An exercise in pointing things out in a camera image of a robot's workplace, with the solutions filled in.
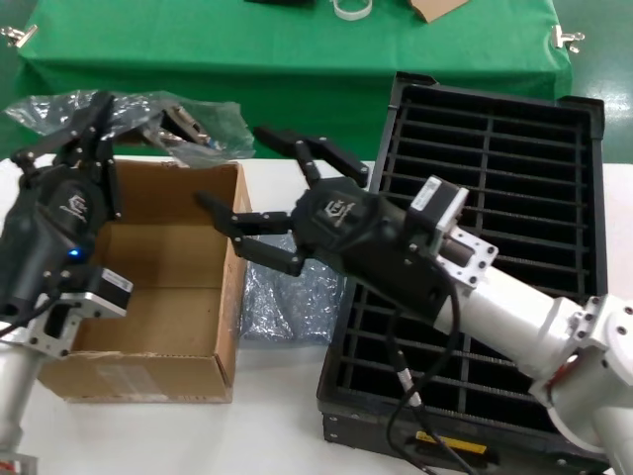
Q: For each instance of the black slotted storage container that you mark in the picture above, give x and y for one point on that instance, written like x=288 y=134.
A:
x=534 y=163

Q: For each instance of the small flat cardboard box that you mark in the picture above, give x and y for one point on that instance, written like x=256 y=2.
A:
x=437 y=10

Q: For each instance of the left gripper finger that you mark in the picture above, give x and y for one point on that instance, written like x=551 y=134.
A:
x=74 y=143
x=106 y=163

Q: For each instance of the large open cardboard box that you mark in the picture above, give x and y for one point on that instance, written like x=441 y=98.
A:
x=163 y=307

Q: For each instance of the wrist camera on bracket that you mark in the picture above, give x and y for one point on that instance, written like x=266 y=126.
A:
x=445 y=208
x=94 y=302

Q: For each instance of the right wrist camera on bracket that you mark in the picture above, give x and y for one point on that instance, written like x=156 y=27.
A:
x=445 y=208

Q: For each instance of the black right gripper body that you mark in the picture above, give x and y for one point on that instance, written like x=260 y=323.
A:
x=361 y=237

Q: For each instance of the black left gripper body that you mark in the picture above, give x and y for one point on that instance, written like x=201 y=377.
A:
x=49 y=232

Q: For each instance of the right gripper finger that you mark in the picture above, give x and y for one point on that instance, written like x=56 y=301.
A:
x=336 y=156
x=257 y=222

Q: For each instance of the green tablecloth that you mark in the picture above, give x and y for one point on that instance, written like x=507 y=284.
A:
x=222 y=59

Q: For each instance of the silver binder clip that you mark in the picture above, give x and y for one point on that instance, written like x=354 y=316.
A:
x=561 y=37
x=20 y=35

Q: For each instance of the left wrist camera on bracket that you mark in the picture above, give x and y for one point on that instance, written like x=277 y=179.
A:
x=94 y=302

